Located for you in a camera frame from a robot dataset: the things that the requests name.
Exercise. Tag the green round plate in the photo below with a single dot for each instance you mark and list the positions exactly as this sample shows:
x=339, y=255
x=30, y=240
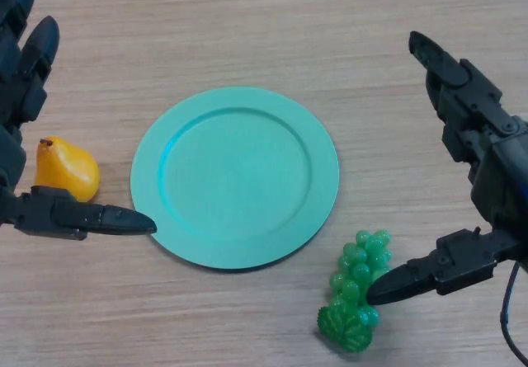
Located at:
x=235, y=177

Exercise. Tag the yellow pear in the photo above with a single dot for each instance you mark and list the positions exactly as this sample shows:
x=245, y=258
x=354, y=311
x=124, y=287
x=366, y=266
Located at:
x=66, y=169

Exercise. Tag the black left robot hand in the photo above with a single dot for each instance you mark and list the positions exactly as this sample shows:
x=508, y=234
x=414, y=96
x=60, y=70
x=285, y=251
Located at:
x=41, y=214

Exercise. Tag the green grape bunch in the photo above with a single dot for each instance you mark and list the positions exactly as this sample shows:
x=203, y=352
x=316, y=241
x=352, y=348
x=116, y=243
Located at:
x=350, y=284

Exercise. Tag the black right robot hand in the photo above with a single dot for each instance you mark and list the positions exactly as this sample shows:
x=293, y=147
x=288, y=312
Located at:
x=501, y=169

